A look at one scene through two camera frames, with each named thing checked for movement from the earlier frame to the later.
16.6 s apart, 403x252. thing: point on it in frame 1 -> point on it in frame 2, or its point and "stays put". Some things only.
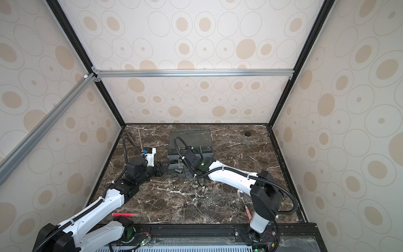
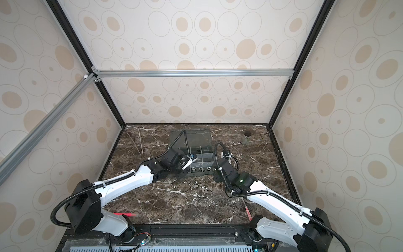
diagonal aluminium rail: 19,153 stays put
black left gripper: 156,169 -> 184,170
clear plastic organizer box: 180,140 stays put
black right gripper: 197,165 -> 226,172
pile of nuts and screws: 203,189 stays put
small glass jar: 246,137 stays put
